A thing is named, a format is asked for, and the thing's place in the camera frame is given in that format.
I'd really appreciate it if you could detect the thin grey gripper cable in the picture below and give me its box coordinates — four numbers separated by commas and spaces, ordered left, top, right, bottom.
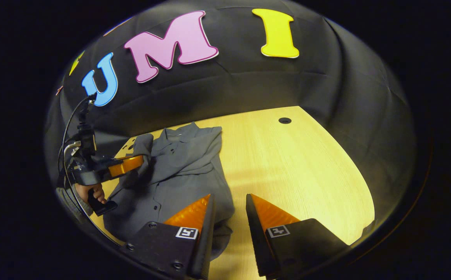
58, 96, 127, 247

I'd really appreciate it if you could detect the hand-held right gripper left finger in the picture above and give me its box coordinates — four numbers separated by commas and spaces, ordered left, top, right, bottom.
122, 194, 215, 280

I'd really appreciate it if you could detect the grey button shirt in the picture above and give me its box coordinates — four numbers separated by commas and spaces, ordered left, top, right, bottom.
103, 122, 236, 261

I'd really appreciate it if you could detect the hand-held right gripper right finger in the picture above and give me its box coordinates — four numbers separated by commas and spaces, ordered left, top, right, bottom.
245, 194, 351, 279

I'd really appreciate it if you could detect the black backdrop cloth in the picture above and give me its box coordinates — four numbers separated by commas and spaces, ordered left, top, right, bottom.
45, 0, 416, 249

